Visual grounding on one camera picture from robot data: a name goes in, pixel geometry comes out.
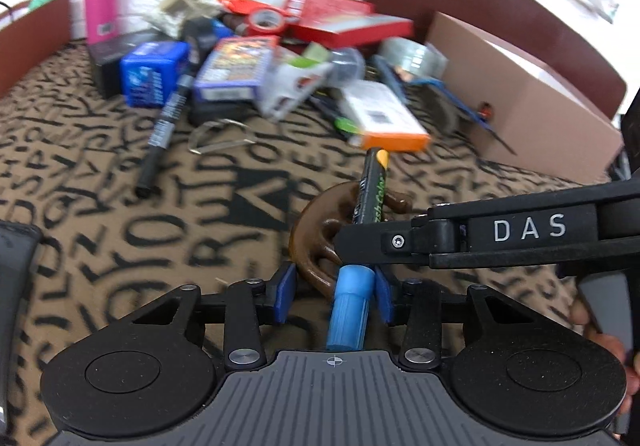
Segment blue box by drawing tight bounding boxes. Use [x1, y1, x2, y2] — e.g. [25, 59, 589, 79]
[119, 40, 189, 108]

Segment beige cardboard box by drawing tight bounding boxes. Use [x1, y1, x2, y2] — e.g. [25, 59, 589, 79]
[424, 11, 625, 186]

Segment brown wooden panel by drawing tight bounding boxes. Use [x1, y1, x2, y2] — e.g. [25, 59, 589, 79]
[0, 0, 72, 100]

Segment red tape roll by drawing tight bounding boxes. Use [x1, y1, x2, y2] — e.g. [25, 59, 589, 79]
[219, 0, 291, 37]

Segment dark grey pouch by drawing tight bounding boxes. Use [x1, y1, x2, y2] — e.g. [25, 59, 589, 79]
[0, 220, 44, 428]

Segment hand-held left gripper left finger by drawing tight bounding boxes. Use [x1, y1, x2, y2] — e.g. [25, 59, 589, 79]
[131, 261, 297, 372]

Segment blue-capped black marker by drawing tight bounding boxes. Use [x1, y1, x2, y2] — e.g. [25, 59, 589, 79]
[327, 147, 391, 350]

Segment light green card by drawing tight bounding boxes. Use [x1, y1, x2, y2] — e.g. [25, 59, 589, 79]
[298, 42, 334, 68]

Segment person's right hand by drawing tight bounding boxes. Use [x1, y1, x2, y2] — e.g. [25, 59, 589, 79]
[569, 298, 640, 433]

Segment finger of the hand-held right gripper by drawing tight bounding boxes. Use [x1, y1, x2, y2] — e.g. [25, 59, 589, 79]
[332, 208, 469, 270]

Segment blue-handled tool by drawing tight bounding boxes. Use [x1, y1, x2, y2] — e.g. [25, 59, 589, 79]
[400, 75, 516, 156]

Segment brown openwork wooden ornament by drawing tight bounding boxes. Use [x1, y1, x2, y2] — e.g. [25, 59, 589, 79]
[290, 181, 412, 300]

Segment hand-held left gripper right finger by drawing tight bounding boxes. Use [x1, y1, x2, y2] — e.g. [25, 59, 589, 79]
[372, 266, 539, 372]

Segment red cardboard box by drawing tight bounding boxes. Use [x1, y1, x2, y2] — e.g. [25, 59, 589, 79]
[280, 0, 415, 50]

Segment grey round cap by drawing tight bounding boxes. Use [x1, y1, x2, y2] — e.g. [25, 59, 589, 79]
[327, 47, 366, 85]

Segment black box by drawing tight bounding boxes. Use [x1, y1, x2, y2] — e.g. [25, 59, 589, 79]
[88, 29, 171, 100]

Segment letter-print blanket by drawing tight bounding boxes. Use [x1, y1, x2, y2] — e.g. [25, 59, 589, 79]
[0, 40, 640, 446]

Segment white cardboard box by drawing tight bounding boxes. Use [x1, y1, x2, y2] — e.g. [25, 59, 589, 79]
[257, 56, 334, 122]

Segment green-capped pen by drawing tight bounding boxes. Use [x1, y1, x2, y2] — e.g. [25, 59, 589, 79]
[308, 93, 362, 136]

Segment orange and white box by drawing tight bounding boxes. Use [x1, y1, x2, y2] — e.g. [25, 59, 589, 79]
[342, 79, 432, 153]

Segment metal wire clip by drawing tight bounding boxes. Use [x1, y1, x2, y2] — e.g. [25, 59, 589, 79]
[188, 118, 257, 156]

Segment colourful card box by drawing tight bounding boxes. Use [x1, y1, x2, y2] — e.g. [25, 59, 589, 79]
[192, 34, 280, 103]

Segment clear floral tape roll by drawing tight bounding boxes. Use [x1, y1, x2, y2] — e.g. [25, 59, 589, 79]
[378, 36, 448, 82]

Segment blue pen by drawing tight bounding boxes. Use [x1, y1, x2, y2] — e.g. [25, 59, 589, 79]
[372, 54, 409, 103]

